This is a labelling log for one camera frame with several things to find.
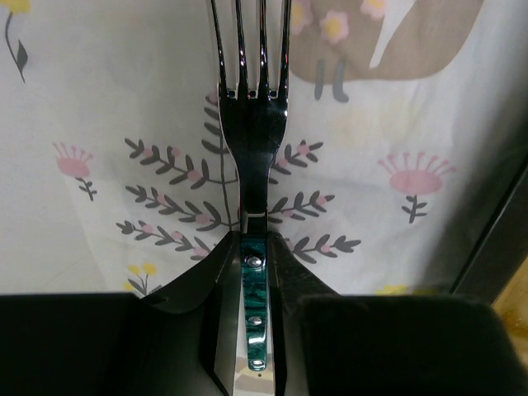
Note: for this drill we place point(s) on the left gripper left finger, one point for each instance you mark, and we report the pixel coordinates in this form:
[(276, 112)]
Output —
[(196, 319)]

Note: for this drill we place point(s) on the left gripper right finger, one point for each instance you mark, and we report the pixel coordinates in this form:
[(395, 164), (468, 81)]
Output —
[(290, 284)]

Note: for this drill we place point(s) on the fork with teal handle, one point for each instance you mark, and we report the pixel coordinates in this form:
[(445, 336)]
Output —
[(253, 125)]

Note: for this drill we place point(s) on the animal print cloth placemat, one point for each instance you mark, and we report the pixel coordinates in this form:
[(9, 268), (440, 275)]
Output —
[(402, 135)]

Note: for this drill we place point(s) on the square black yellow plate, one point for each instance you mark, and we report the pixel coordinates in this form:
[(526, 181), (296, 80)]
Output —
[(498, 253)]

